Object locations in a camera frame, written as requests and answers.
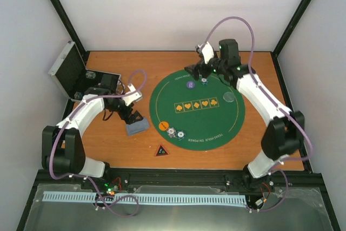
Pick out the right black frame post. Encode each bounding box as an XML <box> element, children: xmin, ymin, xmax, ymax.
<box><xmin>272</xmin><ymin>0</ymin><xmax>330</xmax><ymax>56</ymax></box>

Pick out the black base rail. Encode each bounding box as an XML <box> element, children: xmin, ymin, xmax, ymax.
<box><xmin>33</xmin><ymin>168</ymin><xmax>327</xmax><ymax>194</ymax></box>

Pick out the round green poker mat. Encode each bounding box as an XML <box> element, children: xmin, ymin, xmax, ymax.
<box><xmin>149</xmin><ymin>70</ymin><xmax>245</xmax><ymax>151</ymax></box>

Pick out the far poker chip stack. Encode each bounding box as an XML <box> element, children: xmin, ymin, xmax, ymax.
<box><xmin>85</xmin><ymin>71</ymin><xmax>96</xmax><ymax>80</ymax></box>

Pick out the teal poker chip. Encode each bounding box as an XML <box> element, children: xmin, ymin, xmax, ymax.
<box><xmin>201</xmin><ymin>78</ymin><xmax>208</xmax><ymax>85</ymax></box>

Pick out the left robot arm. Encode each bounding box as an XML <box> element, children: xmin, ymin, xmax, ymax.
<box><xmin>42</xmin><ymin>75</ymin><xmax>144</xmax><ymax>189</ymax></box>

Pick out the black frame post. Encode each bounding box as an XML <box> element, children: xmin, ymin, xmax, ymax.
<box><xmin>272</xmin><ymin>0</ymin><xmax>330</xmax><ymax>56</ymax></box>
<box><xmin>50</xmin><ymin>0</ymin><xmax>86</xmax><ymax>55</ymax></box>

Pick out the blue big blind button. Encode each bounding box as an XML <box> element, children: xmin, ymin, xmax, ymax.
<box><xmin>186</xmin><ymin>81</ymin><xmax>195</xmax><ymax>89</ymax></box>

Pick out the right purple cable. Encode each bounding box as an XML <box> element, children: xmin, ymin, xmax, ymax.
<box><xmin>199</xmin><ymin>16</ymin><xmax>314</xmax><ymax>213</ymax></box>

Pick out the near poker chip stack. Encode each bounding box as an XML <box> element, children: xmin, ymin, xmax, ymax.
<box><xmin>74</xmin><ymin>92</ymin><xmax>83</xmax><ymax>100</ymax></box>

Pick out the blue green poker chip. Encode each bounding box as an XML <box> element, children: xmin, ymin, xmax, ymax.
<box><xmin>176</xmin><ymin>130</ymin><xmax>185</xmax><ymax>140</ymax></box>

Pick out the red black triangular all-in marker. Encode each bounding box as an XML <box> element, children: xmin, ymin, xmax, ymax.
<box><xmin>155</xmin><ymin>144</ymin><xmax>170</xmax><ymax>157</ymax></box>

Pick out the poker chip stack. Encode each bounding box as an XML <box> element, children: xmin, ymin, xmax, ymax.
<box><xmin>85</xmin><ymin>71</ymin><xmax>96</xmax><ymax>80</ymax></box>
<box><xmin>74</xmin><ymin>92</ymin><xmax>83</xmax><ymax>100</ymax></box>

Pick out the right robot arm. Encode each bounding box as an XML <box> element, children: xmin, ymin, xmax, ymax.
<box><xmin>184</xmin><ymin>39</ymin><xmax>304</xmax><ymax>184</ymax></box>

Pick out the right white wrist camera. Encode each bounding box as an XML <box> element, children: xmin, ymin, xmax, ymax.
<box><xmin>196</xmin><ymin>42</ymin><xmax>216</xmax><ymax>64</ymax></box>

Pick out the blue playing card deck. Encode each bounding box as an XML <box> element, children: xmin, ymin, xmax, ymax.
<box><xmin>125</xmin><ymin>117</ymin><xmax>150</xmax><ymax>136</ymax></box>

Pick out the aluminium poker chip case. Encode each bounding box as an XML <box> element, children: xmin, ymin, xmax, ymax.
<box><xmin>48</xmin><ymin>41</ymin><xmax>121</xmax><ymax>101</ymax></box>

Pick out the light blue cable duct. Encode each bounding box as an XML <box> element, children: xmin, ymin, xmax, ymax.
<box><xmin>42</xmin><ymin>192</ymin><xmax>247</xmax><ymax>207</ymax></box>

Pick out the orange small blind button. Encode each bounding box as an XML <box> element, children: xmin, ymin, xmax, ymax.
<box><xmin>158</xmin><ymin>121</ymin><xmax>170</xmax><ymax>131</ymax></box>

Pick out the left black frame post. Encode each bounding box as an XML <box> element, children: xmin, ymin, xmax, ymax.
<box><xmin>50</xmin><ymin>0</ymin><xmax>86</xmax><ymax>55</ymax></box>

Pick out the white purple poker chip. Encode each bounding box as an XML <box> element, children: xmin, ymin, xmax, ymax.
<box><xmin>167</xmin><ymin>127</ymin><xmax>177</xmax><ymax>138</ymax></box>

